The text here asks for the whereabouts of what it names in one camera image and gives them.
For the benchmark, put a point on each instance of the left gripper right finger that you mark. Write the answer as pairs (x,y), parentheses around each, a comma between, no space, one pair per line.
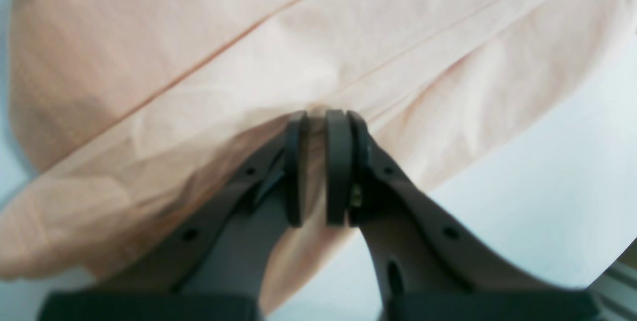
(428,265)

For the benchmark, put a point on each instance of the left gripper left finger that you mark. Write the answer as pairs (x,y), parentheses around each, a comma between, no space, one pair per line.
(212,266)

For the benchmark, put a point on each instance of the peach T-shirt with emoji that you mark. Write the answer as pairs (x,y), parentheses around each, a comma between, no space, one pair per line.
(133,111)

